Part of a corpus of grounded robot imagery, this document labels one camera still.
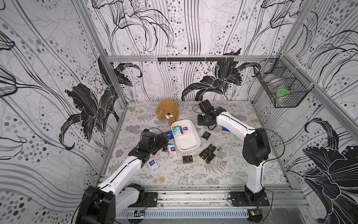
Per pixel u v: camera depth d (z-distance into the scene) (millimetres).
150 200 729
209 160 844
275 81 788
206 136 956
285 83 782
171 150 879
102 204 394
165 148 904
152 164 837
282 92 784
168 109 924
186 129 983
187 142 956
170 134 956
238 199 719
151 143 666
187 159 856
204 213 765
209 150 887
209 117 676
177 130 952
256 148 505
